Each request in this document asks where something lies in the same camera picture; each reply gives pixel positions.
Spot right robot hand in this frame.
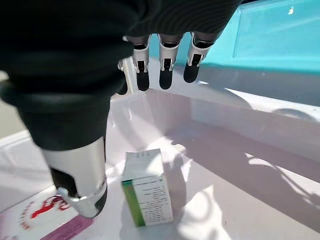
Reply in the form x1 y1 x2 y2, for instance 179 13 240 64
0 0 242 218

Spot green white medicine box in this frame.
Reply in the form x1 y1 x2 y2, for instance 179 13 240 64
120 148 174 228

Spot blue white cart drawer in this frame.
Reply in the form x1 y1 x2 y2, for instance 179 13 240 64
0 56 320 240
203 0 320 76

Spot white box with red print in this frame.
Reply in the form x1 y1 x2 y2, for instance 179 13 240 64
0 191 94 240

